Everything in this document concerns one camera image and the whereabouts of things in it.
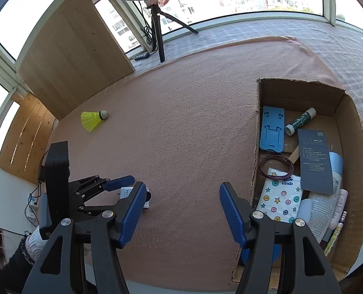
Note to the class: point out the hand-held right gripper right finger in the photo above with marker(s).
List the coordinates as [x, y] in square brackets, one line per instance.
[232, 214]

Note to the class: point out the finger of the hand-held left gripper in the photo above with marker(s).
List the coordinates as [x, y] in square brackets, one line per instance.
[120, 182]
[92, 209]

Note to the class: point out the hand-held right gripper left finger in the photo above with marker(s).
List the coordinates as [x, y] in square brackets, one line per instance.
[132, 214]

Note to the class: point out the white wall charger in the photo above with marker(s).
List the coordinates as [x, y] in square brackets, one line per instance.
[127, 193]

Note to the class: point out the patterned tissue pack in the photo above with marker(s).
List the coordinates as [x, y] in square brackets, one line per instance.
[279, 199]

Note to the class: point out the wooden clothespin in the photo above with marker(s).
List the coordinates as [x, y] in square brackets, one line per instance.
[294, 155]

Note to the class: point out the light blue tube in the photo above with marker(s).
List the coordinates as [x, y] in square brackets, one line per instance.
[321, 214]

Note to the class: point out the blue phone stand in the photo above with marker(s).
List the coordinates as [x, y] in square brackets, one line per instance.
[272, 134]

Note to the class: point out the dark grey card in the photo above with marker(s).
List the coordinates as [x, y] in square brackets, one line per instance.
[316, 165]

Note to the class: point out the patterned white lighter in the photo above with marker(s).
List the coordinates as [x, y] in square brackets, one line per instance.
[336, 235]

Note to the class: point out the green glue stick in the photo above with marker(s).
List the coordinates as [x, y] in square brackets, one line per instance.
[301, 121]

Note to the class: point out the cardboard box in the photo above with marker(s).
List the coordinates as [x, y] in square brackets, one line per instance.
[353, 159]

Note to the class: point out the person's left forearm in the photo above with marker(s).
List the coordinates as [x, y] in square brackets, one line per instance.
[9, 269]

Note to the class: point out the person's left hand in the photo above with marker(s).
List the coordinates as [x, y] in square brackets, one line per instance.
[36, 243]

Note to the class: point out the black power adapter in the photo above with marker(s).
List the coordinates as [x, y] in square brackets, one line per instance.
[42, 173]

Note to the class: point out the white power strip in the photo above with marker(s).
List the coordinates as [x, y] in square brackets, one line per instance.
[43, 214]

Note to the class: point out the pine plank panel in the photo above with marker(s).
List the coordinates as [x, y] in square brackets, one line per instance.
[25, 137]

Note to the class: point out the yellow shuttlecock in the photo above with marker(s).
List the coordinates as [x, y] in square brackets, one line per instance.
[91, 119]

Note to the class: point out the large light wooden board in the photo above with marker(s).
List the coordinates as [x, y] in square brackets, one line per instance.
[74, 52]

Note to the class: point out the black power strip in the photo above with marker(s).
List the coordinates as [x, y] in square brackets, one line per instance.
[141, 56]

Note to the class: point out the black tripod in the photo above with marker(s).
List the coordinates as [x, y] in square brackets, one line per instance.
[160, 36]

